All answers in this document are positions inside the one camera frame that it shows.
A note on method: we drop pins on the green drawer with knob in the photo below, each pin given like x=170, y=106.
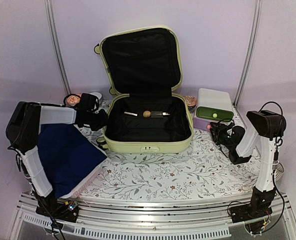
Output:
x=214, y=114

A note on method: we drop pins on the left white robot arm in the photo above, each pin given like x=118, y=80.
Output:
x=23, y=132

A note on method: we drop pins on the frosted glass spray bottle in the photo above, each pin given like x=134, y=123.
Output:
x=159, y=114

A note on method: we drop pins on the left metal corner post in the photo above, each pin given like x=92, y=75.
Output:
x=56, y=45

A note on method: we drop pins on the metal corner post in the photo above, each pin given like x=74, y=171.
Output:
x=249, y=52
x=56, y=45

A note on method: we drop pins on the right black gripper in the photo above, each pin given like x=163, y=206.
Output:
x=218, y=130

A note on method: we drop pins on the white ceramic bowl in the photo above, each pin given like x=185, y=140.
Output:
x=98, y=95

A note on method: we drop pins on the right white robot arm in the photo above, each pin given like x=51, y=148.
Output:
x=264, y=134

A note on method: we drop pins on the dark blue garment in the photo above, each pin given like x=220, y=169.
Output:
x=66, y=156

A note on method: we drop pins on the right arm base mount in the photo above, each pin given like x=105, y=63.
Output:
x=250, y=212

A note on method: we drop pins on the white plastic mesh basket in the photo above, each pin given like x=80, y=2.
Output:
x=87, y=181

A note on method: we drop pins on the floral patterned tablecloth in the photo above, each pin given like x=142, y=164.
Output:
x=201, y=171

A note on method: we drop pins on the purple drawer with pink knob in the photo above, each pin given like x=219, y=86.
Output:
x=202, y=124

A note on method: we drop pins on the pink bowl behind basket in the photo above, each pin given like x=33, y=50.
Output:
x=72, y=99

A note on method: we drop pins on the right metal corner post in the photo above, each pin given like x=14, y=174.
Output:
x=249, y=52

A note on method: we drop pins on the light green hard-shell suitcase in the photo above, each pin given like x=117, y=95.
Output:
x=144, y=69

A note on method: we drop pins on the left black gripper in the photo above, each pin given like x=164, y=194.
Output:
x=103, y=121

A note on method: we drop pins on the brown plush toy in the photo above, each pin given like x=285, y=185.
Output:
x=147, y=114

